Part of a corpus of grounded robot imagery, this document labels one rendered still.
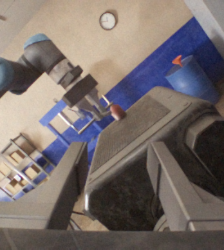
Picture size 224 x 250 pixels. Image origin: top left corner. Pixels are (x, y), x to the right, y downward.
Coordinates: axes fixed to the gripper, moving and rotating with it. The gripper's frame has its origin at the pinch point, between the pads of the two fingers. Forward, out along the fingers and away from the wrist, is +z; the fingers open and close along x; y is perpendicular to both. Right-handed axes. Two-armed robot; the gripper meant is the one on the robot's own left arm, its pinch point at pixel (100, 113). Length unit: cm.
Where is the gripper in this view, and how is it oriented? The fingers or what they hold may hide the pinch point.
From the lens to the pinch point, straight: 66.2
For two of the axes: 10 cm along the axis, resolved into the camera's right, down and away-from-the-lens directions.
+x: -6.3, 6.8, -3.7
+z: 6.6, 7.2, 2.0
